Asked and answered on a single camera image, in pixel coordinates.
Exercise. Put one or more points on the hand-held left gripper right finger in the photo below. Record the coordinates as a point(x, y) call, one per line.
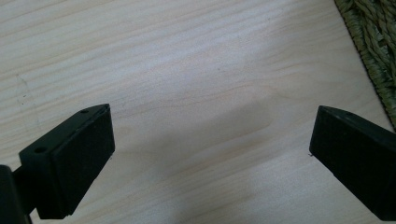
point(358, 155)

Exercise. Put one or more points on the green woven mat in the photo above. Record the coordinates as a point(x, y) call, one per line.
point(375, 46)

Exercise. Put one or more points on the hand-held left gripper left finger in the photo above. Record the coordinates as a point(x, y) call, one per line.
point(71, 161)

